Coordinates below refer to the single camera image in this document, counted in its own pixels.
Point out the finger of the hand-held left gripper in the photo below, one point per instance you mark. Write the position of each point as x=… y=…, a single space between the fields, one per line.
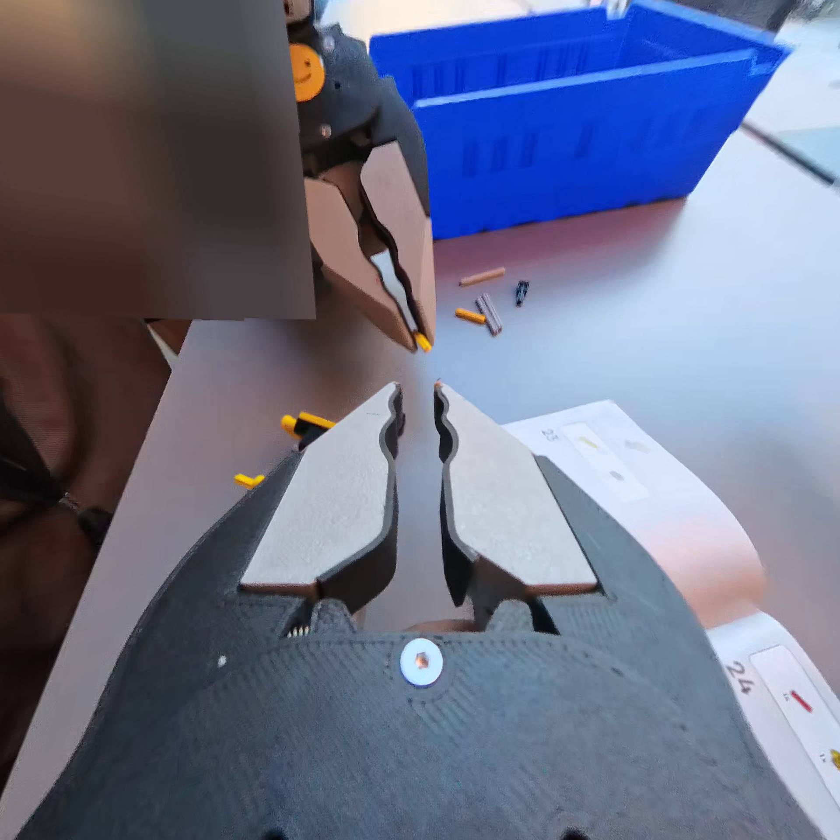
x=338 y=243
x=407 y=210

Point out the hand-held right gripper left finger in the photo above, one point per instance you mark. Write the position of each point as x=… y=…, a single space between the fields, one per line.
x=341 y=499

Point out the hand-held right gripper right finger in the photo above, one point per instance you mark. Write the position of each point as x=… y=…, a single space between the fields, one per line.
x=505 y=512

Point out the small yellow lego piece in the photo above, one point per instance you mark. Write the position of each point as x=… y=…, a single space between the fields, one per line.
x=423 y=342

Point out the yellow and black lego model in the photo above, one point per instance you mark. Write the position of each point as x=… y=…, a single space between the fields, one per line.
x=308 y=423

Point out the tan lego axle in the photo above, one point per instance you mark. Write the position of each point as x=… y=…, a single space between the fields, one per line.
x=482 y=276

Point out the yellow lego axle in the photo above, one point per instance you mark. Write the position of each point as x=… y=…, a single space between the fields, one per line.
x=470 y=316

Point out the grey lego axle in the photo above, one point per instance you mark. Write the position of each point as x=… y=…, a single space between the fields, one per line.
x=489 y=315

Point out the black lego pin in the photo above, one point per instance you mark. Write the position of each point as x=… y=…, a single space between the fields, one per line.
x=522 y=292

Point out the white instruction booklet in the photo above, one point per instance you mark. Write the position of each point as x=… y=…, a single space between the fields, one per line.
x=656 y=512

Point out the blue plastic bin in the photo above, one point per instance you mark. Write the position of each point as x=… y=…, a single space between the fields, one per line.
x=558 y=144

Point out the person's brown clothing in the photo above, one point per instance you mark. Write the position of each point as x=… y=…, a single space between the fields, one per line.
x=46 y=407

